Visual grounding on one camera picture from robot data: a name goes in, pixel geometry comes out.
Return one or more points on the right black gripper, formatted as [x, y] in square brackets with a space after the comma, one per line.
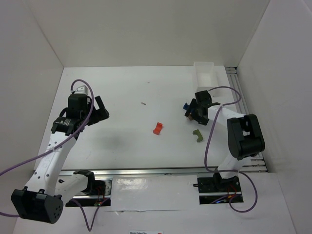
[197, 113]

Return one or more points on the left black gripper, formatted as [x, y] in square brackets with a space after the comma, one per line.
[96, 113]

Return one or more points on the white perforated plastic bin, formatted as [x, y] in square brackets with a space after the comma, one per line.
[204, 76]

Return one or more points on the blue wood block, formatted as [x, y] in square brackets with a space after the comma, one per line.
[186, 106]

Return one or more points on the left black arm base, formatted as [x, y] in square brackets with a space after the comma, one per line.
[100, 193]

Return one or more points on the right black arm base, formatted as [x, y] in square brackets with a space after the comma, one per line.
[214, 190]

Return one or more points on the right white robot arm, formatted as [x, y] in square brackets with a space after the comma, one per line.
[244, 135]

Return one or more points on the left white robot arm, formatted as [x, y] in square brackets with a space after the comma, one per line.
[44, 195]

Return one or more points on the green wood block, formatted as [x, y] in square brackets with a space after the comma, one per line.
[199, 135]

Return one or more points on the red wood block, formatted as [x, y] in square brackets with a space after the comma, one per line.
[158, 128]

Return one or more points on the white label with text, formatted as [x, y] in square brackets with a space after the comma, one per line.
[144, 232]

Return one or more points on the aluminium rail front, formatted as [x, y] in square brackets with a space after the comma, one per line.
[154, 172]

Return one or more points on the aluminium rail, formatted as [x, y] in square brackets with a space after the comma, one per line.
[246, 97]
[154, 172]

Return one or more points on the aluminium rail right side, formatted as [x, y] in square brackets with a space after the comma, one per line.
[246, 97]

